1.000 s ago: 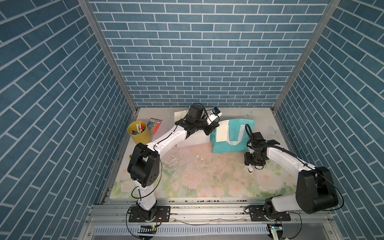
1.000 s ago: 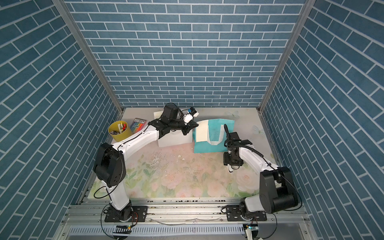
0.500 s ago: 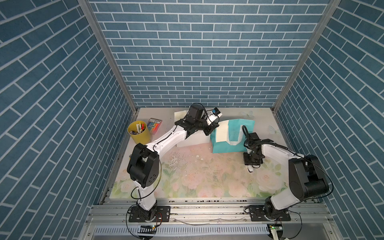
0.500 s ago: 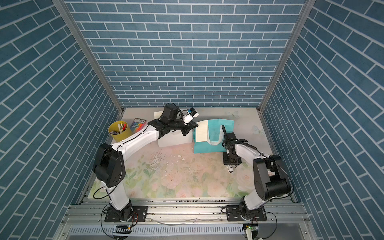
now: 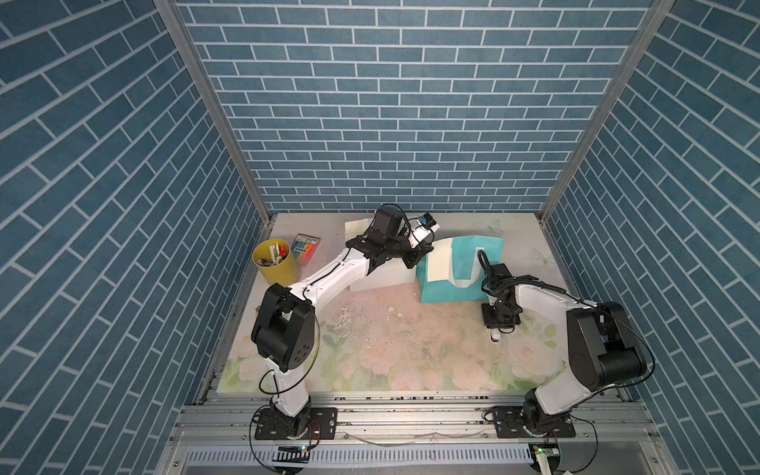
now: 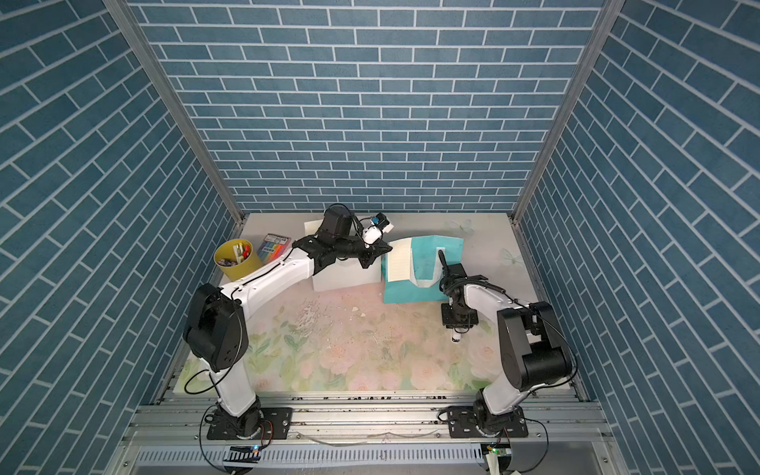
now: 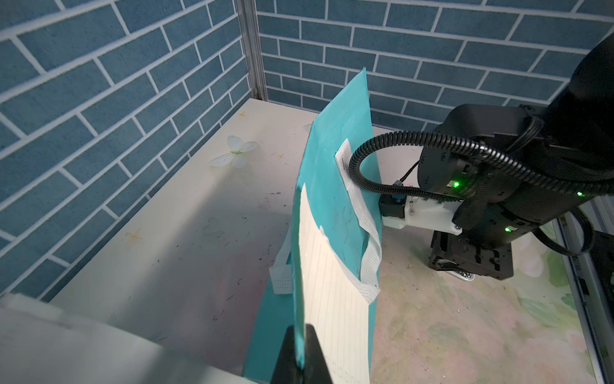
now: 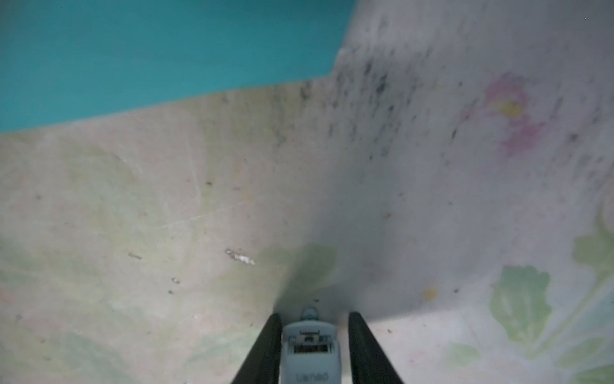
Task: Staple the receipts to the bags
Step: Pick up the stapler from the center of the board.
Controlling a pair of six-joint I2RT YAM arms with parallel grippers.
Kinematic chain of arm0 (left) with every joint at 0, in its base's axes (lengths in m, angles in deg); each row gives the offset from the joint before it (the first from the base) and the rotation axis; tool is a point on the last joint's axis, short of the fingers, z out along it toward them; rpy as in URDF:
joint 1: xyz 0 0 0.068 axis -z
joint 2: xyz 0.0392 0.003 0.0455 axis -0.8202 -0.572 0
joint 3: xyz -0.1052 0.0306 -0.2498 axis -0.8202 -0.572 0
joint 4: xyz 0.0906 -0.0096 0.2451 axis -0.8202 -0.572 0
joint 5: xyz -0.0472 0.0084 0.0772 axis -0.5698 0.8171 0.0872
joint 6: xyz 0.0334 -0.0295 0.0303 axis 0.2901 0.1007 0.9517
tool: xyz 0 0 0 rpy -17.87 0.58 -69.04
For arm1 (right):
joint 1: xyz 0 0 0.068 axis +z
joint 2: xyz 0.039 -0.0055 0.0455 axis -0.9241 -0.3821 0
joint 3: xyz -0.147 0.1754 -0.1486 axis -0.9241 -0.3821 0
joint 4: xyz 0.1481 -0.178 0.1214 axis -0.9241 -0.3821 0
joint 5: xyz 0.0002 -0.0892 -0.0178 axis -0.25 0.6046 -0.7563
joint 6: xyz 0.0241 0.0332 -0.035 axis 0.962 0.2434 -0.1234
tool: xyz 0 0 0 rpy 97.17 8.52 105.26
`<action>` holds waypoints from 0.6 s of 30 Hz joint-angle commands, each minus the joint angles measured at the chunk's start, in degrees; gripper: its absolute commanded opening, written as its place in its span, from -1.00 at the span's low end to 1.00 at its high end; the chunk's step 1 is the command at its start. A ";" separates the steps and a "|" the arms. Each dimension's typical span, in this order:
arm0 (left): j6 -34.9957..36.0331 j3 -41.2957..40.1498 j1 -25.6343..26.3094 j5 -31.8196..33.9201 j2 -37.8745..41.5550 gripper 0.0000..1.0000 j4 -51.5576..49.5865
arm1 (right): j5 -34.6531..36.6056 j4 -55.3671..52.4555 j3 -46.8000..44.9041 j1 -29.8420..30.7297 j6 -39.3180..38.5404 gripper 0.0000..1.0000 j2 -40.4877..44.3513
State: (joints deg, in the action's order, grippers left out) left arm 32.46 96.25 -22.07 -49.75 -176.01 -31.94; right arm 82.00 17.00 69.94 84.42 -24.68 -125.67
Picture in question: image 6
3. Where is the white paper bag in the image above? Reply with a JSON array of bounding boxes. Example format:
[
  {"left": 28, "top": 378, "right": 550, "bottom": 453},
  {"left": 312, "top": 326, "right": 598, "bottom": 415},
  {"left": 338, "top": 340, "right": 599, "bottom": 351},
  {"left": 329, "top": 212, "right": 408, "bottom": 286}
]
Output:
[{"left": 312, "top": 257, "right": 381, "bottom": 292}]

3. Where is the short white receipt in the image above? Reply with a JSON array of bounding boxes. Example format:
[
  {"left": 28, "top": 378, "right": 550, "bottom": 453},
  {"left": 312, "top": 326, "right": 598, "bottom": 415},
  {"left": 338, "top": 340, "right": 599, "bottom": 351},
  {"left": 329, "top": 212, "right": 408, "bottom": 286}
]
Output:
[{"left": 386, "top": 237, "right": 413, "bottom": 282}]

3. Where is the teal paper bag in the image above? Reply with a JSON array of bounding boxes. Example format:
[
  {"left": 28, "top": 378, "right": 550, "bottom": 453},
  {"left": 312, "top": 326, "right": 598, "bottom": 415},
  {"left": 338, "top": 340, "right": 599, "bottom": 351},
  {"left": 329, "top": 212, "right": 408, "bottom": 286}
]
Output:
[{"left": 382, "top": 236, "right": 464, "bottom": 304}]

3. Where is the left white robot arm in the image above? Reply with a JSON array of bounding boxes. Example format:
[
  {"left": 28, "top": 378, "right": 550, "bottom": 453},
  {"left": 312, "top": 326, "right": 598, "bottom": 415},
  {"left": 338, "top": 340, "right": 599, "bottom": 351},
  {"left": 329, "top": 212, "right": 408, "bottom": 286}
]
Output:
[{"left": 183, "top": 235, "right": 392, "bottom": 439}]

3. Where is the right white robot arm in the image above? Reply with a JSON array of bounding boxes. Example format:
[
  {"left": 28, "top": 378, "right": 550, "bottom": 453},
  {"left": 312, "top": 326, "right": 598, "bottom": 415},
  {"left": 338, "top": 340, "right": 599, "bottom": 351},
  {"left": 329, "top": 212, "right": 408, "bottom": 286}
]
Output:
[{"left": 439, "top": 263, "right": 578, "bottom": 437}]

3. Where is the colourful sticky notes pack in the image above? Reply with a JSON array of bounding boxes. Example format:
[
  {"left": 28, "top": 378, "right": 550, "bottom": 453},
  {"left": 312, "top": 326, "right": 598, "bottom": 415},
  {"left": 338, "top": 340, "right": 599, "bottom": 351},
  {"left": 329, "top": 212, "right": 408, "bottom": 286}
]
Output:
[{"left": 256, "top": 234, "right": 292, "bottom": 264}]

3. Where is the yellow pen cup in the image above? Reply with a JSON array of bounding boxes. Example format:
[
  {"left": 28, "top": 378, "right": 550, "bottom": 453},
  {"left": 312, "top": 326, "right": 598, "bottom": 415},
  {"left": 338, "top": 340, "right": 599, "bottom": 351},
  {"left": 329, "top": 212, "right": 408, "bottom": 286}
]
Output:
[{"left": 213, "top": 239, "right": 263, "bottom": 281}]

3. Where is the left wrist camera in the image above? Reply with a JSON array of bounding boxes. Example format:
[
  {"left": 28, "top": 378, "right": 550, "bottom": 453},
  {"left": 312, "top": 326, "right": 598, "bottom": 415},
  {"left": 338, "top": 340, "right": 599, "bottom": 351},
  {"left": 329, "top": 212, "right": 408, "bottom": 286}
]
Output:
[{"left": 317, "top": 203, "right": 354, "bottom": 241}]

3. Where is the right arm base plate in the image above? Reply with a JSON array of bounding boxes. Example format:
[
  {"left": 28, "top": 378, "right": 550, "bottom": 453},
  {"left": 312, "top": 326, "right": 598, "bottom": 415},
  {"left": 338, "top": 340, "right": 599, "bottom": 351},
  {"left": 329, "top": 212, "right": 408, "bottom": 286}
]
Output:
[{"left": 437, "top": 405, "right": 528, "bottom": 439}]

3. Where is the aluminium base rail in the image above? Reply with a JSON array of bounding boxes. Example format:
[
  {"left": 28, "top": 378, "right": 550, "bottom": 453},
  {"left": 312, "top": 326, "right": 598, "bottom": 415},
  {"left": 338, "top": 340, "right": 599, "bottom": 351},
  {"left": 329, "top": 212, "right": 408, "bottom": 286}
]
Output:
[{"left": 106, "top": 390, "right": 625, "bottom": 474}]

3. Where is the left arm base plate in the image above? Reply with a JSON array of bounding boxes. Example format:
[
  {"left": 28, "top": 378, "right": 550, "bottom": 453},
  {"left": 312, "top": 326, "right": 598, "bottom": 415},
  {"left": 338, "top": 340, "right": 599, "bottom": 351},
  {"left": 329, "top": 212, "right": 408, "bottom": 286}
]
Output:
[{"left": 204, "top": 407, "right": 293, "bottom": 443}]

